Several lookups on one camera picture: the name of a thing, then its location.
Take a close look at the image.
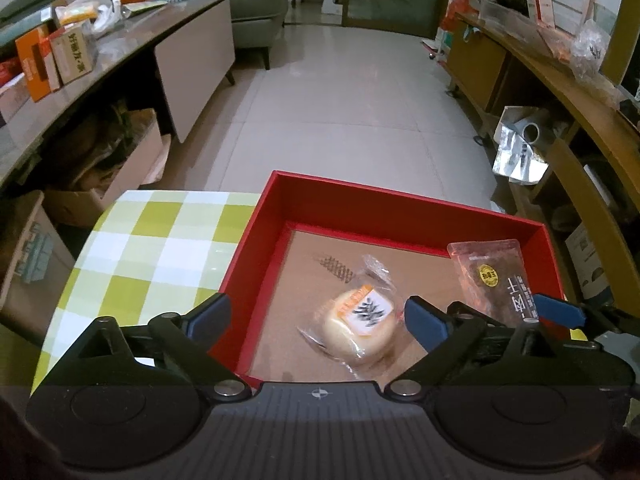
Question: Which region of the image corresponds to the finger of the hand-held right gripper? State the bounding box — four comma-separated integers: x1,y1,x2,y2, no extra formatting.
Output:
531,294,640,346

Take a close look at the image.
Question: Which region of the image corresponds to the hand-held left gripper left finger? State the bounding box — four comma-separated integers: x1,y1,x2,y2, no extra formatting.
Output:
55,292,252,403

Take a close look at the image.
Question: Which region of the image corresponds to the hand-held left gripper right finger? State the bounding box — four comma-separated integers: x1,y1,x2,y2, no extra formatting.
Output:
384,296,596,402

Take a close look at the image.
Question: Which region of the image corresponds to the clear packet with yellow sticker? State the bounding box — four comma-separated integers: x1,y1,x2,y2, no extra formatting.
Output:
446,239,538,328

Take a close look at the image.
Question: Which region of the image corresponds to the round bun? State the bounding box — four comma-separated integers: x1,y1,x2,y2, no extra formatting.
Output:
297,254,406,380

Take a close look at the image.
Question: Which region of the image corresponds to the red cardboard box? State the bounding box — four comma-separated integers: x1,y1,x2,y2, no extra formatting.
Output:
207,170,568,381

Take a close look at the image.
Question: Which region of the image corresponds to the white printed box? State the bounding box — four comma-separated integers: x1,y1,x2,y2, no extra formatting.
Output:
565,220,612,302

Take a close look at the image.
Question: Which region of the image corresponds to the green checked tablecloth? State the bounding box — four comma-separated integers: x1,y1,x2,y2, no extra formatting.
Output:
30,190,263,396

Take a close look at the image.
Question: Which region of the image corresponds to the curved wooden chair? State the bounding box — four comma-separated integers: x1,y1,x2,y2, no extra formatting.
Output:
547,137,632,306

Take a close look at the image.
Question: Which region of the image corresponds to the silver foil bag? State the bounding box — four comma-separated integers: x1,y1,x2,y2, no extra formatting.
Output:
492,106,552,186

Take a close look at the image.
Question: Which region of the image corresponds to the open cardboard box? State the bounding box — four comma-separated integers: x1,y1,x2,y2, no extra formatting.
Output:
44,109,167,231

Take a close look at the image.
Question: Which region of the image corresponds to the cardboard box with teal tape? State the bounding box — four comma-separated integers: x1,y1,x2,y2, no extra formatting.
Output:
0,190,77,321

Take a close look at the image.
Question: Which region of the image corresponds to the grey low cabinet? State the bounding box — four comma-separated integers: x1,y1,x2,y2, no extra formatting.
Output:
0,0,237,196

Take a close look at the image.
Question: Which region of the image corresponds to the long wooden cabinet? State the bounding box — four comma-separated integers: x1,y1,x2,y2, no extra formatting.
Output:
439,10,640,311

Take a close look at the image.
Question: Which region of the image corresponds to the crumpled clear plastic bag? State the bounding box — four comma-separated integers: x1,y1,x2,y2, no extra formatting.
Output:
569,19,612,82

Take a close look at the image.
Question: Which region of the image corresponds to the white printed carton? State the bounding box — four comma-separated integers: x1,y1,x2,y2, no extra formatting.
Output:
50,27,97,86

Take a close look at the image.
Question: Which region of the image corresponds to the orange carton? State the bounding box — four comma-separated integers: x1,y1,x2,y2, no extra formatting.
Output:
15,27,62,103

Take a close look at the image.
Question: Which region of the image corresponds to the grey sofa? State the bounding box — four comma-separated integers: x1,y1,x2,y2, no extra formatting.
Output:
227,0,292,71

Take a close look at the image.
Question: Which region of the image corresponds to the red and white box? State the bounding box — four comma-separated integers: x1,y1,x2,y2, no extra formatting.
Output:
525,0,557,29

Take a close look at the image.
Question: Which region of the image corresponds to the white plastic bag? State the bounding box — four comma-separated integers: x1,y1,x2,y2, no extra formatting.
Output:
65,0,124,38

